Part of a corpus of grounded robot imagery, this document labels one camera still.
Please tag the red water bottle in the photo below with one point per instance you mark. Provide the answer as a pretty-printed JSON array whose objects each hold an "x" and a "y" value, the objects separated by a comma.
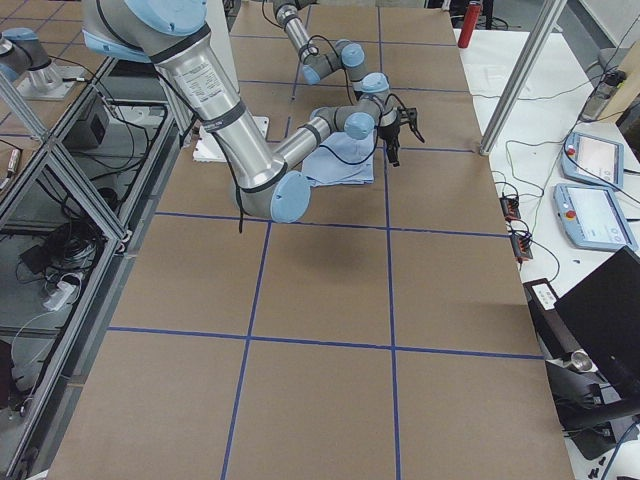
[{"x": 473, "y": 11}]

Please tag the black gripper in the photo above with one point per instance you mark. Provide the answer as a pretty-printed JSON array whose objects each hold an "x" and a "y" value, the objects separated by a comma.
[{"x": 388, "y": 132}]

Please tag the lower teach pendant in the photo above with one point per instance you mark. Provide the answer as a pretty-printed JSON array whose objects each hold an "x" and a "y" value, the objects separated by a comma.
[{"x": 592, "y": 218}]

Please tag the black box with label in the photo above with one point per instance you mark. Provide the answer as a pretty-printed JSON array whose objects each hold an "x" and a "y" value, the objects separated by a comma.
[{"x": 555, "y": 335}]

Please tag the small orange electronics box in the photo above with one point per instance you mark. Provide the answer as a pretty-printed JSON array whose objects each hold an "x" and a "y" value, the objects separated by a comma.
[{"x": 510, "y": 208}]

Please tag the black laptop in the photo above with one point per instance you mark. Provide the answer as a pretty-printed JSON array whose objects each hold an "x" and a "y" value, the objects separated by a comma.
[{"x": 602, "y": 314}]

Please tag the light blue t-shirt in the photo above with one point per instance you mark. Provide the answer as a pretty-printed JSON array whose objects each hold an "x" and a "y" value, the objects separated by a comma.
[{"x": 341, "y": 160}]

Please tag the upper teach pendant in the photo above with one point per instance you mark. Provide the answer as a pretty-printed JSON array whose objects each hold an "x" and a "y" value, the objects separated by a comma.
[{"x": 593, "y": 160}]

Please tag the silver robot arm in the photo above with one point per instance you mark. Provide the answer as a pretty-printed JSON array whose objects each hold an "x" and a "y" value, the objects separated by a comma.
[
  {"x": 325, "y": 50},
  {"x": 175, "y": 37}
]

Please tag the black aluminium frame rack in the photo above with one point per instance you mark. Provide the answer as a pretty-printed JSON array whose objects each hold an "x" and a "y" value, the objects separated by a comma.
[{"x": 81, "y": 170}]

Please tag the teach pendant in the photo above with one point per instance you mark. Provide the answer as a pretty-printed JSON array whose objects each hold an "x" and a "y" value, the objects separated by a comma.
[
  {"x": 593, "y": 160},
  {"x": 592, "y": 218}
]

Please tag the aluminium frame post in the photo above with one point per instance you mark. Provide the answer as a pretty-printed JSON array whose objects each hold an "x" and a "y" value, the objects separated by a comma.
[{"x": 534, "y": 44}]

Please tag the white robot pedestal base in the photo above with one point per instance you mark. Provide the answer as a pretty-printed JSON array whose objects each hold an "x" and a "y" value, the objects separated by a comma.
[{"x": 227, "y": 125}]

